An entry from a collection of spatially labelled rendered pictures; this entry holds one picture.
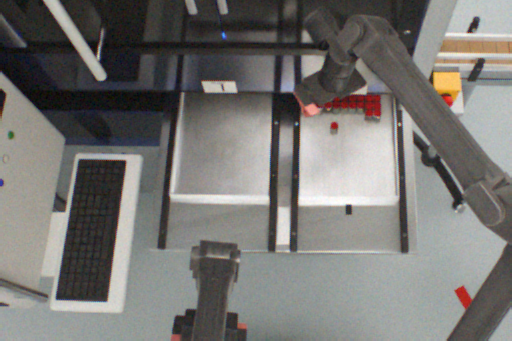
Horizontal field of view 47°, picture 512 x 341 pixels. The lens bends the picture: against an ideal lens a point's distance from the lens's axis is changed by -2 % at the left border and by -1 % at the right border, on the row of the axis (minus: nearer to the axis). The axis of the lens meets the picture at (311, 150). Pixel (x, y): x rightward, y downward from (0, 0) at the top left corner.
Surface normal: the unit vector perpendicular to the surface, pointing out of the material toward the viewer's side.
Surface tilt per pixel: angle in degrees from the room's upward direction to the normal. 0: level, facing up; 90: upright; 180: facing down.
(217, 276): 40
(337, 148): 0
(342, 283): 0
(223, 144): 0
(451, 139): 45
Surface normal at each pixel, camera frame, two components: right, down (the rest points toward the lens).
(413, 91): -0.61, 0.08
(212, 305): 0.16, -0.87
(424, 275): 0.00, -0.37
